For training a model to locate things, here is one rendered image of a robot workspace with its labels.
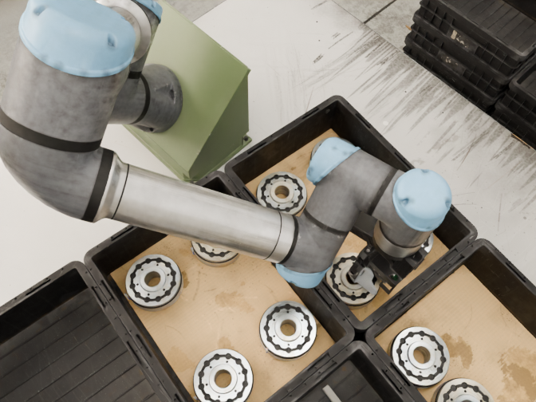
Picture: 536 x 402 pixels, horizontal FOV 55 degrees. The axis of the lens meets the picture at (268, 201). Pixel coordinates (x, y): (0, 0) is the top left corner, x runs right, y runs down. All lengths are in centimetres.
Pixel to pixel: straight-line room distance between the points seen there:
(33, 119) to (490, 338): 85
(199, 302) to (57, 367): 27
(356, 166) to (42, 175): 39
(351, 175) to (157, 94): 54
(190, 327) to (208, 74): 52
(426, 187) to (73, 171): 43
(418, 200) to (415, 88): 80
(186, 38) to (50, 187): 61
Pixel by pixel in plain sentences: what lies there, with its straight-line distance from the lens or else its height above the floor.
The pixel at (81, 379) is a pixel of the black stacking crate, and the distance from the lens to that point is 101.
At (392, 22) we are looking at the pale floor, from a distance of 263.
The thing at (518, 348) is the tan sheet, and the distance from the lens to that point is 109.
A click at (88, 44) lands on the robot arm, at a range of 58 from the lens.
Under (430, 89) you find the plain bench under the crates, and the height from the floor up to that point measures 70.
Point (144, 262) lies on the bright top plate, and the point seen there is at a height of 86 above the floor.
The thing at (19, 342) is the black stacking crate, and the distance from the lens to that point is 107.
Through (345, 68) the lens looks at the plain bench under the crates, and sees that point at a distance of 146.
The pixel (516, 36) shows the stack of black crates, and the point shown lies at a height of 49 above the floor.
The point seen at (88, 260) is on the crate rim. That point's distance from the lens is 96.
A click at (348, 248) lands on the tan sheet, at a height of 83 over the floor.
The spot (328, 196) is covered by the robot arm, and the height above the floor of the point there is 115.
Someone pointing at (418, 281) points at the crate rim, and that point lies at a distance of 94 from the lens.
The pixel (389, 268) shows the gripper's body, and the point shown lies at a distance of 87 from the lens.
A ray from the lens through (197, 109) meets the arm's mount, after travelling 114.
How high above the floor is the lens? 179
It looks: 64 degrees down
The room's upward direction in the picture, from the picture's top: 3 degrees clockwise
